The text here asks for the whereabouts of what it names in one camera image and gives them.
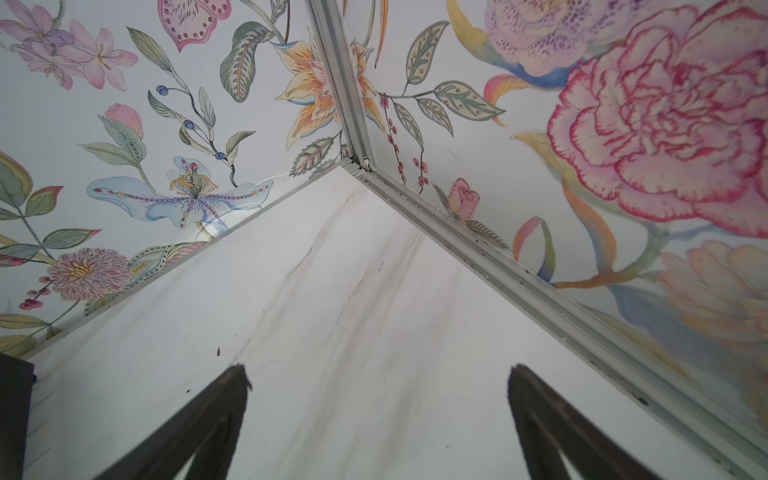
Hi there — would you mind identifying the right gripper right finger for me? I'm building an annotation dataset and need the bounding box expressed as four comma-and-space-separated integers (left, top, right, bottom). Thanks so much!
507, 364, 658, 479

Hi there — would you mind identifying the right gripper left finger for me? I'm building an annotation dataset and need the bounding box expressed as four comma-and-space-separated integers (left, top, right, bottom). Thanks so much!
98, 364, 252, 479

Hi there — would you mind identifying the black wire dish rack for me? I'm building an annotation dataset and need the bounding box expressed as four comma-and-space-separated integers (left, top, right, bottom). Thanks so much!
0, 353, 36, 480

